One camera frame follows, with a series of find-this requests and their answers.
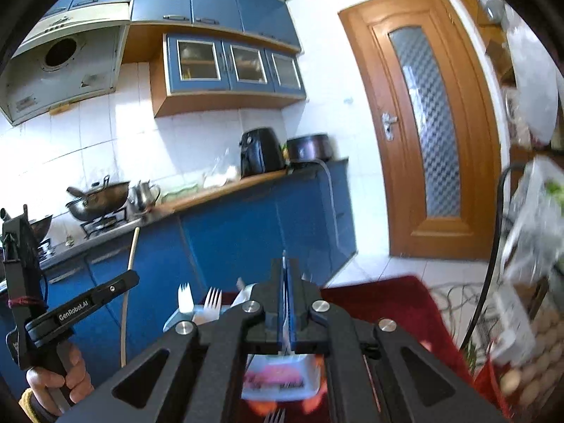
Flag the silver door handle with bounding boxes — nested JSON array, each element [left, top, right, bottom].
[[381, 112, 398, 142]]

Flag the clear plastic bag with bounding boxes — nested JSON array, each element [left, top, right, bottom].
[[506, 20, 561, 144]]

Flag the metal wok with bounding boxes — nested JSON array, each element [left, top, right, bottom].
[[65, 175, 132, 222]]

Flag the white power cable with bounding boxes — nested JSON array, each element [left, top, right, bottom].
[[316, 159, 345, 248]]

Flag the pile of eggs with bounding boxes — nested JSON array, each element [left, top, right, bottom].
[[498, 311, 564, 408]]

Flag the wooden door with glass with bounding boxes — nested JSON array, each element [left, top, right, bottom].
[[338, 0, 504, 262]]

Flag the gas stove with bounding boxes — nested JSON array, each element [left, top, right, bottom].
[[79, 208, 129, 237]]

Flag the red floral mat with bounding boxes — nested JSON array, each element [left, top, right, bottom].
[[194, 275, 479, 423]]

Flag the blue upper wall cabinets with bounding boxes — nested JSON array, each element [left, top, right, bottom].
[[42, 0, 303, 52]]

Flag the dark rice cooker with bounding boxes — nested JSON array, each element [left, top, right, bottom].
[[286, 133, 334, 166]]

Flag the metal kettle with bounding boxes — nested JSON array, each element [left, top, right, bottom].
[[127, 179, 162, 215]]

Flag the black wire rack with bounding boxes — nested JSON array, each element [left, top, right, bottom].
[[458, 162, 564, 410]]

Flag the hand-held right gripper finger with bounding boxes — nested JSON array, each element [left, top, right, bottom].
[[57, 258, 288, 423], [287, 258, 507, 423]]

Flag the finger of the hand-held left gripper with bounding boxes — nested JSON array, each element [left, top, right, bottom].
[[94, 272, 141, 305]]

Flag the person's left hand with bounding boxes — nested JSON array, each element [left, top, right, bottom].
[[25, 344, 94, 417]]

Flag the tangled floor cables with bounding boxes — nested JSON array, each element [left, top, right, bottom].
[[428, 281, 488, 320]]

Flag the black air fryer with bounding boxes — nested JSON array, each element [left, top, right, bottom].
[[239, 126, 287, 179]]

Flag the blue glass-door wall cabinet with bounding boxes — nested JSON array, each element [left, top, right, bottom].
[[150, 32, 307, 118]]

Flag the grey range hood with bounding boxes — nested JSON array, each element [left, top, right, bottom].
[[0, 2, 131, 127]]

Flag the light blue plastic utensil box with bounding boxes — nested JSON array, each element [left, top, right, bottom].
[[163, 282, 323, 403]]

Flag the clear bag on counter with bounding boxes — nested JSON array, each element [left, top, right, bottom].
[[202, 149, 241, 189]]

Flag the blue kitchen base cabinets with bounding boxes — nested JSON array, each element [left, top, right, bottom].
[[0, 156, 357, 391]]

